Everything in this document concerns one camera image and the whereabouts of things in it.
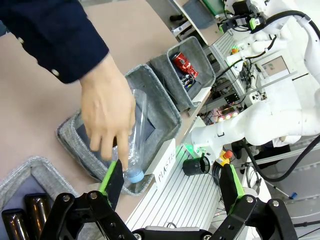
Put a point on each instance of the person's hand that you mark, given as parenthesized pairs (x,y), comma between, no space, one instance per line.
(107,105)

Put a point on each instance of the white PLASTIC label card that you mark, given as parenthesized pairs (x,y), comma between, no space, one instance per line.
(163,165)

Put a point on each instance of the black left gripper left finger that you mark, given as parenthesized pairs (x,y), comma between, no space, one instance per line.
(100,220)

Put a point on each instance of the white metal frame furniture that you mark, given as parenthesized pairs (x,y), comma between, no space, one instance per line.
(185,27)

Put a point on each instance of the grey fabric basket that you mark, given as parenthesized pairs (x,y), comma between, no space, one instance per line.
(165,110)
(15,175)
(200,62)

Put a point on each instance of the forearm in navy sleeve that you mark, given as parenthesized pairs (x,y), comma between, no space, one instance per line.
(50,37)

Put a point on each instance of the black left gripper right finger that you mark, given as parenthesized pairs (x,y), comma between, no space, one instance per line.
(250,220)

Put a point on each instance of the crushed red soda can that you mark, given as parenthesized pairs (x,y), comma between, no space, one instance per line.
(183,63)

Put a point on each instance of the crushed clear plastic bottle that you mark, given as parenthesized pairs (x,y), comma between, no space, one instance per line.
(140,120)

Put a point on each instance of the red emergency stop button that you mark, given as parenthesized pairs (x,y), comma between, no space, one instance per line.
(226,156)

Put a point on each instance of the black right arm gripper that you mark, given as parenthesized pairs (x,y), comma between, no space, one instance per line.
(246,15)

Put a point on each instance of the glowing LED circuit board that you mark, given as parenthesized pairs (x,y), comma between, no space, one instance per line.
(227,116)

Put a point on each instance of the dark crushed can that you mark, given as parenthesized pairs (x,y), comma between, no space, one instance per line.
(188,82)

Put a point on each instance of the grey storage bin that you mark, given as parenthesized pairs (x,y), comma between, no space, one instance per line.
(198,12)

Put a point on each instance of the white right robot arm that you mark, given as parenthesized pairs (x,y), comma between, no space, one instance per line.
(275,117)

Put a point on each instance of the black plastic cup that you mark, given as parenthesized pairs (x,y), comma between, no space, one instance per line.
(195,166)

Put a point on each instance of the small white screen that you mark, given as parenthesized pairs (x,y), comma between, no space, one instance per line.
(275,65)

